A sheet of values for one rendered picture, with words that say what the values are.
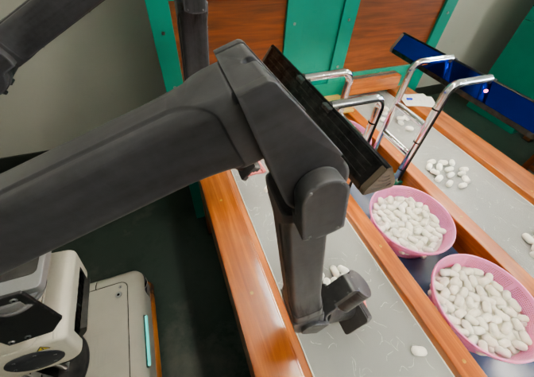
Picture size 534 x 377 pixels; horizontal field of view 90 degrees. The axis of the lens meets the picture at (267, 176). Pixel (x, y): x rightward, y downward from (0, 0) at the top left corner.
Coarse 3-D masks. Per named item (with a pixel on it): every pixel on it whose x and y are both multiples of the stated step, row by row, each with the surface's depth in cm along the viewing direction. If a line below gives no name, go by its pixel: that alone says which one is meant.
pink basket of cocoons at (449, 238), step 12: (384, 192) 96; (396, 192) 97; (408, 192) 96; (420, 192) 95; (372, 204) 93; (432, 204) 93; (372, 216) 86; (444, 216) 89; (444, 228) 88; (444, 240) 85; (396, 252) 85; (408, 252) 81; (420, 252) 78
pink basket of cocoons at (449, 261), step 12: (444, 264) 79; (468, 264) 80; (480, 264) 78; (492, 264) 77; (432, 276) 73; (504, 276) 76; (432, 288) 71; (504, 288) 76; (432, 300) 73; (516, 300) 74; (528, 300) 71; (444, 312) 67; (528, 324) 69; (468, 348) 68; (480, 348) 62; (528, 348) 65; (504, 360) 60; (516, 360) 61; (528, 360) 61
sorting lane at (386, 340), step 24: (240, 192) 94; (264, 192) 94; (264, 216) 87; (264, 240) 81; (336, 240) 83; (360, 240) 83; (336, 264) 77; (360, 264) 78; (384, 288) 73; (384, 312) 69; (408, 312) 69; (312, 336) 64; (336, 336) 65; (360, 336) 65; (384, 336) 65; (408, 336) 65; (312, 360) 61; (336, 360) 61; (360, 360) 62; (384, 360) 62; (408, 360) 62; (432, 360) 62
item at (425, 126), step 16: (416, 64) 87; (464, 80) 78; (480, 80) 80; (400, 96) 95; (448, 96) 79; (432, 112) 84; (384, 128) 105; (400, 144) 100; (416, 144) 92; (400, 176) 103
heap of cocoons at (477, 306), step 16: (448, 272) 77; (464, 272) 77; (480, 272) 78; (448, 288) 76; (464, 288) 74; (480, 288) 74; (496, 288) 75; (448, 304) 71; (464, 304) 72; (480, 304) 73; (496, 304) 73; (512, 304) 72; (464, 320) 69; (480, 320) 69; (496, 320) 69; (512, 320) 69; (528, 320) 70; (480, 336) 68; (496, 336) 68; (512, 336) 68; (528, 336) 66; (480, 352) 64; (496, 352) 65; (512, 352) 65
